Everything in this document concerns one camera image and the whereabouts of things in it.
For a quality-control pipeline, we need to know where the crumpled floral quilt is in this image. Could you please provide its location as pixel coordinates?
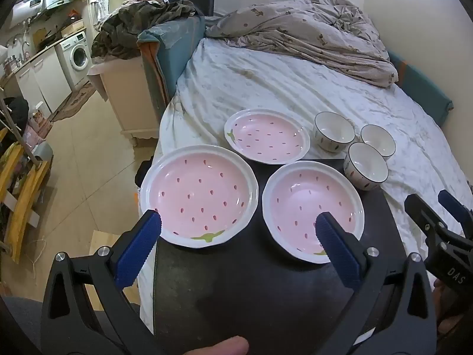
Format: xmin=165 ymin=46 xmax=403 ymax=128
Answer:
xmin=205 ymin=0 xmax=400 ymax=88

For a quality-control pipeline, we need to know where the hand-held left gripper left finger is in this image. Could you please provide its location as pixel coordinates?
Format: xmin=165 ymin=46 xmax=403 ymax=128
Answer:
xmin=40 ymin=210 xmax=165 ymax=355

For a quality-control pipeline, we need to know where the pink strawberry plate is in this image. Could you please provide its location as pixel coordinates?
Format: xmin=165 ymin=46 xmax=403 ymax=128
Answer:
xmin=262 ymin=162 xmax=366 ymax=264
xmin=140 ymin=145 xmax=258 ymax=249
xmin=224 ymin=109 xmax=311 ymax=166

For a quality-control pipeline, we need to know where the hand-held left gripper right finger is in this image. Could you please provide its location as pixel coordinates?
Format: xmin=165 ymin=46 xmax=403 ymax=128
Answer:
xmin=314 ymin=212 xmax=438 ymax=355

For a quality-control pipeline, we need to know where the camouflage clothes pile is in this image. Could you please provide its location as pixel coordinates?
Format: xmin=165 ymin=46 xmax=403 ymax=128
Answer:
xmin=90 ymin=0 xmax=202 ymax=65

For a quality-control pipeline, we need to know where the cream nightstand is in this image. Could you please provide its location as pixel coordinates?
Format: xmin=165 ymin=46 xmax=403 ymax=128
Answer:
xmin=87 ymin=57 xmax=165 ymax=146

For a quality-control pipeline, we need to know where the black table board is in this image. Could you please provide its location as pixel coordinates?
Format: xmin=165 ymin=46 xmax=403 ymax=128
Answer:
xmin=135 ymin=157 xmax=403 ymax=355

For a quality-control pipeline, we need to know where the pink box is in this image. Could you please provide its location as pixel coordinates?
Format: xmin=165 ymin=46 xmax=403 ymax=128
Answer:
xmin=24 ymin=109 xmax=54 ymax=145

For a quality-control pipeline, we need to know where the yellow wooden frame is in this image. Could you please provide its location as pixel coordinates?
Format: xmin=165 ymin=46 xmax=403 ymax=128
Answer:
xmin=0 ymin=128 xmax=52 ymax=263

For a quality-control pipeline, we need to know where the person's left hand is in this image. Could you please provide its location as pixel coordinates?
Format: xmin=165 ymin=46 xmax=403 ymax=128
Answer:
xmin=174 ymin=336 xmax=250 ymax=355

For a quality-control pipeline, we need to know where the black bag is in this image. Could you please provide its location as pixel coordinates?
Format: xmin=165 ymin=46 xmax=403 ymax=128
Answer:
xmin=4 ymin=96 xmax=30 ymax=134

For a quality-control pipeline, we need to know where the brown patterned rug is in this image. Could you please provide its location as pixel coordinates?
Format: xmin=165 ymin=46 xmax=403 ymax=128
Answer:
xmin=48 ymin=81 xmax=97 ymax=123

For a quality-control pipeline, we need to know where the grey container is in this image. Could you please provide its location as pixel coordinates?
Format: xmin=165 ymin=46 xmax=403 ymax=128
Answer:
xmin=31 ymin=144 xmax=54 ymax=163

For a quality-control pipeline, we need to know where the person's right hand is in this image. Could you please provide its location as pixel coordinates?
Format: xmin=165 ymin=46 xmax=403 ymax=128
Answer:
xmin=432 ymin=279 xmax=446 ymax=306

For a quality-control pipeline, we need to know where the metal rack frame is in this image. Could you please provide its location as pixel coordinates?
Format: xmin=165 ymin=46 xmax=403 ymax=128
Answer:
xmin=0 ymin=85 xmax=41 ymax=167

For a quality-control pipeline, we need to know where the white ceramic bowl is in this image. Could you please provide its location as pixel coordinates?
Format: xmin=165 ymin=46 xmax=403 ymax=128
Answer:
xmin=360 ymin=125 xmax=397 ymax=161
xmin=344 ymin=142 xmax=389 ymax=192
xmin=314 ymin=112 xmax=356 ymax=153

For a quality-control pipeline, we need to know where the white washing machine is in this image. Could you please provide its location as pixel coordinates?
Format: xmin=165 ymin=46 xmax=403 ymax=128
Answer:
xmin=55 ymin=31 xmax=93 ymax=85

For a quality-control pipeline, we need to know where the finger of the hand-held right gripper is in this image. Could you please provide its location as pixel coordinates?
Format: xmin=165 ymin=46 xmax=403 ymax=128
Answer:
xmin=404 ymin=194 xmax=449 ymax=245
xmin=438 ymin=190 xmax=473 ymax=238

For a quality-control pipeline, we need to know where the white kitchen cabinet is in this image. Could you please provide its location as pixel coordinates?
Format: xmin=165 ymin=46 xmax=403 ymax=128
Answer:
xmin=15 ymin=46 xmax=72 ymax=113

